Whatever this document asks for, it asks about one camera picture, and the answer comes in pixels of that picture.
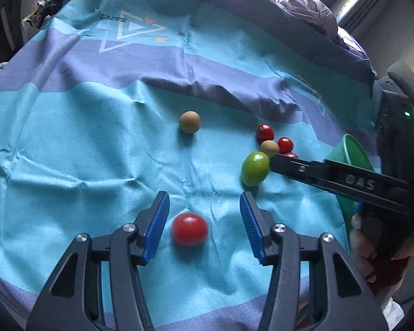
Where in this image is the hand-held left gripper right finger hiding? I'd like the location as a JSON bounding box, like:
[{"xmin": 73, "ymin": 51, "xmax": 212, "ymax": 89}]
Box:
[{"xmin": 239, "ymin": 191, "xmax": 390, "ymax": 331}]

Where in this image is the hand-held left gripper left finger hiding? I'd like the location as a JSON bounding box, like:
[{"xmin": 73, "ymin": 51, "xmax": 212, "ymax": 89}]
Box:
[{"xmin": 26, "ymin": 191, "xmax": 171, "ymax": 331}]

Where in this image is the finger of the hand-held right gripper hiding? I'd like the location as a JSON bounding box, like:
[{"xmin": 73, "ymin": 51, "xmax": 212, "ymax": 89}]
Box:
[{"xmin": 269, "ymin": 154, "xmax": 329, "ymax": 189}]

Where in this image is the large red tomato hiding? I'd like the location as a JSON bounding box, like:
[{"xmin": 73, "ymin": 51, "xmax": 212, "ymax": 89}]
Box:
[{"xmin": 172, "ymin": 213, "xmax": 208, "ymax": 247}]

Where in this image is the small brown longan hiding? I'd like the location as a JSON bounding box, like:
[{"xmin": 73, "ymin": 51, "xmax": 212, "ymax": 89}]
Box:
[{"xmin": 260, "ymin": 140, "xmax": 280, "ymax": 157}]

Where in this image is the green plastic bowl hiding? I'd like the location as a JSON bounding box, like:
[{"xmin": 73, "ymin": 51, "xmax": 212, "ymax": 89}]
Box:
[{"xmin": 327, "ymin": 133, "xmax": 376, "ymax": 250}]

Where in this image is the green oval fruit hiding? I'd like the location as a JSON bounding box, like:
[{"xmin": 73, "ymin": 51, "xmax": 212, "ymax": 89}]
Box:
[{"xmin": 241, "ymin": 151, "xmax": 270, "ymax": 187}]

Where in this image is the large brown longan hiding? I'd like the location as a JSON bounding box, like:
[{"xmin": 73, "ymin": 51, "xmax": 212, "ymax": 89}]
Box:
[{"xmin": 179, "ymin": 111, "xmax": 201, "ymax": 134}]

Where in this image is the person's right hand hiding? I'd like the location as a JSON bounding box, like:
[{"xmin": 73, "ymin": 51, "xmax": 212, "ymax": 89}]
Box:
[{"xmin": 350, "ymin": 213, "xmax": 414, "ymax": 282}]

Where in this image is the grey upholstered chair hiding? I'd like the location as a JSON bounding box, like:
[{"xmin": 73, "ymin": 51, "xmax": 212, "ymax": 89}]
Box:
[{"xmin": 386, "ymin": 60, "xmax": 414, "ymax": 121}]

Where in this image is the teal and purple printed blanket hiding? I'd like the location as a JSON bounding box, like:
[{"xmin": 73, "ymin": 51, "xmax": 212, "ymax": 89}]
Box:
[{"xmin": 0, "ymin": 0, "xmax": 383, "ymax": 331}]

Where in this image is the red garment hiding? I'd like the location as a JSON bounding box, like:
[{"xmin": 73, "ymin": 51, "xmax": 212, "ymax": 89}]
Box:
[{"xmin": 374, "ymin": 258, "xmax": 409, "ymax": 285}]

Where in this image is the grey crumpled quilt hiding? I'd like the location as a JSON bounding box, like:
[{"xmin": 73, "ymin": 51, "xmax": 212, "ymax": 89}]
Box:
[{"xmin": 241, "ymin": 0, "xmax": 369, "ymax": 63}]

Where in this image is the pile of dark clutter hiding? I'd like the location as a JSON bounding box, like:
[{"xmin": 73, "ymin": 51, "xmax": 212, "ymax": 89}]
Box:
[{"xmin": 26, "ymin": 0, "xmax": 68, "ymax": 30}]

